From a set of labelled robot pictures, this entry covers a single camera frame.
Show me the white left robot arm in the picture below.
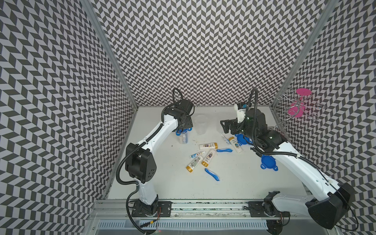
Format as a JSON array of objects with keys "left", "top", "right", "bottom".
[{"left": 116, "top": 88, "right": 195, "bottom": 216}]

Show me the pink plastic glass upper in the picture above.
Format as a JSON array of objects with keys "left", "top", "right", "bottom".
[{"left": 296, "top": 88, "right": 312, "bottom": 97}]

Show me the blue toothbrush upper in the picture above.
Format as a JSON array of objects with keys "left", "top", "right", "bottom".
[{"left": 216, "top": 148, "right": 233, "bottom": 153}]

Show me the aluminium front rail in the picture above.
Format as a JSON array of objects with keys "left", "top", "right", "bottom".
[{"left": 88, "top": 199, "right": 333, "bottom": 235}]

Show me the blue lid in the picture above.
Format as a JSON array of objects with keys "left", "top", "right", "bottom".
[
  {"left": 235, "top": 134, "right": 253, "bottom": 146},
  {"left": 260, "top": 155, "right": 279, "bottom": 171},
  {"left": 175, "top": 127, "right": 193, "bottom": 136}
]

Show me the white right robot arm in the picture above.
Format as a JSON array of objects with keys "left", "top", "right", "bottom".
[{"left": 220, "top": 88, "right": 355, "bottom": 229}]

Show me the small toothpaste tube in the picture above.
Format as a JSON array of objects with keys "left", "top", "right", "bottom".
[
  {"left": 190, "top": 151, "right": 205, "bottom": 159},
  {"left": 221, "top": 134, "right": 231, "bottom": 145}
]

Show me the blue toothbrush lower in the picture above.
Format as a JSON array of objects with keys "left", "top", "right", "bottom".
[{"left": 205, "top": 168, "right": 220, "bottom": 182}]

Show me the blue toothbrush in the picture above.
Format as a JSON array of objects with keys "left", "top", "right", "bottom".
[
  {"left": 205, "top": 168, "right": 220, "bottom": 182},
  {"left": 216, "top": 148, "right": 233, "bottom": 153}
]

